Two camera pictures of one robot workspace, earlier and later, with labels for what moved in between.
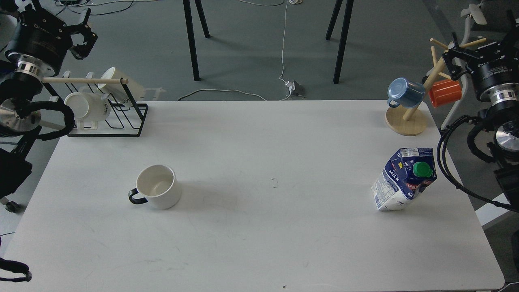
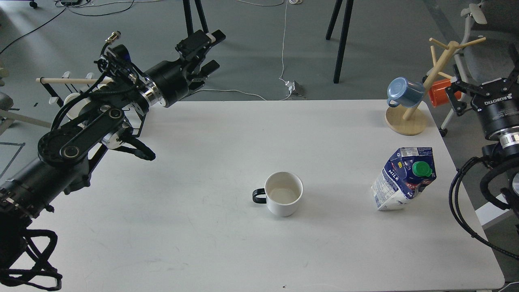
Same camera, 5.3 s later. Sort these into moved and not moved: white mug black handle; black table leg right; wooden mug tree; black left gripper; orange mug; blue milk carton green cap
Moved: black left gripper; white mug black handle
Not moved: orange mug; wooden mug tree; black table leg right; blue milk carton green cap
